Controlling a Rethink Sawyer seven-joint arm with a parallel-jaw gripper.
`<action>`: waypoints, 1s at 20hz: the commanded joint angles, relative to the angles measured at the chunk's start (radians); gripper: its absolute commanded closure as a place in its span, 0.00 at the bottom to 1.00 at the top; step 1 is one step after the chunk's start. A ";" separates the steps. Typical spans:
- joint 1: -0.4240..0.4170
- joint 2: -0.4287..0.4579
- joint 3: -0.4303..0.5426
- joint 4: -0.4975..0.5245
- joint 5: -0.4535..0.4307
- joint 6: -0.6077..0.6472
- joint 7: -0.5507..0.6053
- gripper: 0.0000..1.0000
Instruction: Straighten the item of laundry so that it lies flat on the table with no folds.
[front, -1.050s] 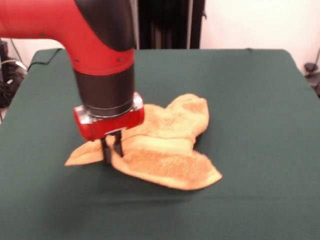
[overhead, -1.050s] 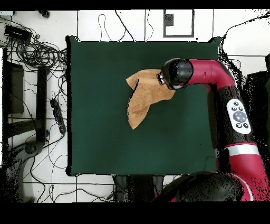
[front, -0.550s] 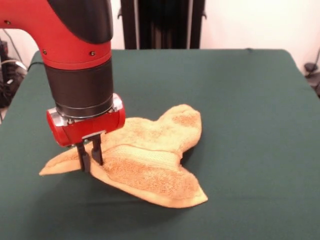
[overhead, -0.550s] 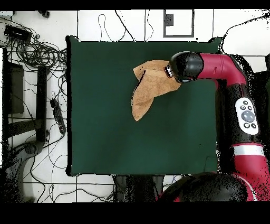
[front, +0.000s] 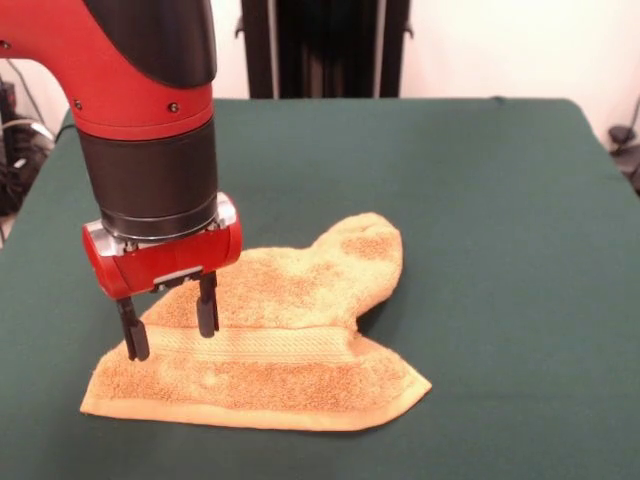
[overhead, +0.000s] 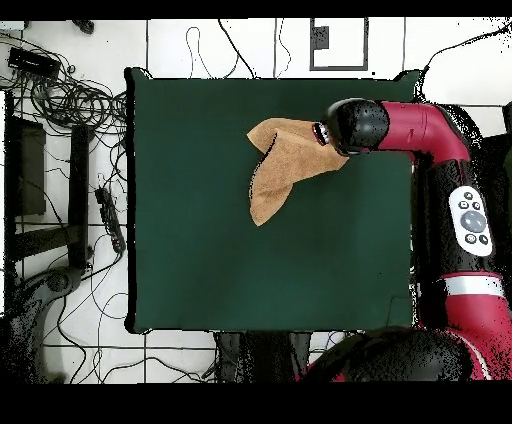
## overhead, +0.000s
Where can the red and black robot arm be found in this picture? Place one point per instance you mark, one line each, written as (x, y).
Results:
(420, 128)

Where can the small grey square plate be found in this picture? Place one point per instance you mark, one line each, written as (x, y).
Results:
(320, 38)

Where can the tan terry towel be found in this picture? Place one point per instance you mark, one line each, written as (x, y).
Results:
(288, 164)

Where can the dark green tablecloth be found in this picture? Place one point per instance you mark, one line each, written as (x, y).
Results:
(200, 140)

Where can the grey stand base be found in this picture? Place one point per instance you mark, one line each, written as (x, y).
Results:
(60, 280)

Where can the black power strip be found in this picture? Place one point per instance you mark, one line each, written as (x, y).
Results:
(110, 218)

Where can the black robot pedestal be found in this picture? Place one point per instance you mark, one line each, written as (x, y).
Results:
(260, 356)

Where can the black frame stand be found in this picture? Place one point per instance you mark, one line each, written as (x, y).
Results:
(78, 192)
(508, 116)

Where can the black rectangular box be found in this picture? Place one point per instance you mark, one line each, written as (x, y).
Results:
(32, 62)

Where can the grey rectangular floor frame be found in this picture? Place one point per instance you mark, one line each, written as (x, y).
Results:
(340, 68)

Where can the small dark object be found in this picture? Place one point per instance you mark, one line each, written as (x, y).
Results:
(84, 26)

